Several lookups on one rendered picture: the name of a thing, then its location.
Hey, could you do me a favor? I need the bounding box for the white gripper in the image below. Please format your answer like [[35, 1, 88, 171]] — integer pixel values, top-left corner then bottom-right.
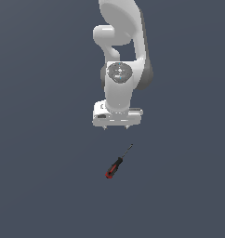
[[92, 100, 144, 131]]

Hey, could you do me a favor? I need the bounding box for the red and black screwdriver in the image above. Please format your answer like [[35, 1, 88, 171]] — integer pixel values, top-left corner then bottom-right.
[[104, 143, 134, 179]]

